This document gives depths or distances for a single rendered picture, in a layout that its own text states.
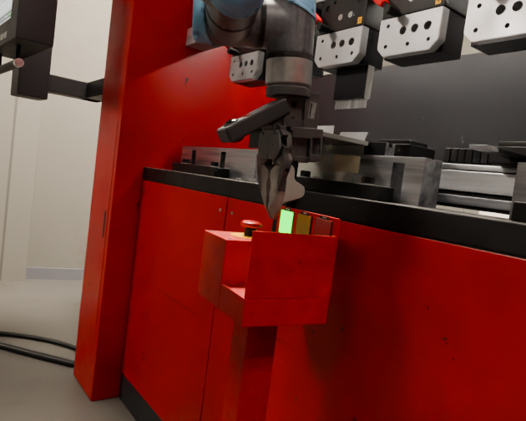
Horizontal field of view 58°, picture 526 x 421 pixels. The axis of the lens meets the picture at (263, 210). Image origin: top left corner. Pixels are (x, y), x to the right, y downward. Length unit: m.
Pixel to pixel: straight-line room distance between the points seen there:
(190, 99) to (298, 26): 1.14
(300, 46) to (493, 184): 0.60
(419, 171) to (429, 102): 0.71
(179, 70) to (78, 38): 1.84
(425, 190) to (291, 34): 0.41
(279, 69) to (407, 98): 1.00
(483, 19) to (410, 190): 0.33
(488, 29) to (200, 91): 1.20
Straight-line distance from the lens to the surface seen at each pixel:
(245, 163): 1.42
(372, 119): 1.79
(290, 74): 0.76
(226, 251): 0.81
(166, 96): 1.83
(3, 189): 3.48
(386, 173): 1.02
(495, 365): 0.77
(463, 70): 1.62
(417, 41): 1.03
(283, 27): 0.77
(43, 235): 3.60
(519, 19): 0.93
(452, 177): 1.24
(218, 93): 1.93
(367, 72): 1.14
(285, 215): 0.93
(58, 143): 3.55
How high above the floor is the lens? 0.89
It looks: 4 degrees down
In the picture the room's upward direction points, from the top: 7 degrees clockwise
